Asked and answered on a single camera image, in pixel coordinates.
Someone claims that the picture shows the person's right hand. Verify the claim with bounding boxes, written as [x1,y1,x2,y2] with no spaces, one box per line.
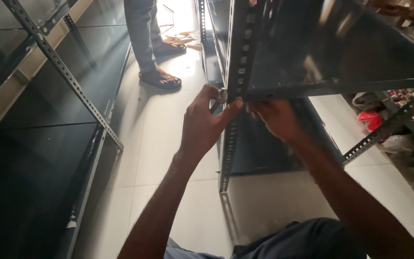
[246,100,303,144]

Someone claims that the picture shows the person's blue trousers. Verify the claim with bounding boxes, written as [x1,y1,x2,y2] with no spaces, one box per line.
[164,217,369,259]

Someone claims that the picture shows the metal spanner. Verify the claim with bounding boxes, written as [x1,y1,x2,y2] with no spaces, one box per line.
[210,89,228,114]

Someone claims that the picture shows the brown sandal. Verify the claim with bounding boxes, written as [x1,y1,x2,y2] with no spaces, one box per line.
[154,39,187,57]
[139,68,182,90]

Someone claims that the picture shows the scraps of cardboard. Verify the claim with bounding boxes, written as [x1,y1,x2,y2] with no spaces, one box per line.
[165,31,203,51]

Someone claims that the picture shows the red plastic bag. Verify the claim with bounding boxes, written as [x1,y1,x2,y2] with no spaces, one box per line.
[358,111,384,133]

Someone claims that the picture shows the person's left hand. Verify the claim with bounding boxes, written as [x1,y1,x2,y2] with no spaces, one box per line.
[180,84,244,154]

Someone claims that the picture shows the red cable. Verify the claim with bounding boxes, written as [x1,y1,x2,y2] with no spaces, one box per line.
[158,4,175,29]

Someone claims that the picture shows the white plastic bag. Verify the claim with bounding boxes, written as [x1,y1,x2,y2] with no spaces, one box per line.
[378,134,414,154]

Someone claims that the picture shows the dark slotted-angle metal rack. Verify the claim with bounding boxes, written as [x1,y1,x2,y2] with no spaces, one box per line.
[195,0,414,193]
[0,0,133,259]

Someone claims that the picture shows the heap of packaged goods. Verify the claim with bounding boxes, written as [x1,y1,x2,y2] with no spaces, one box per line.
[387,88,414,137]

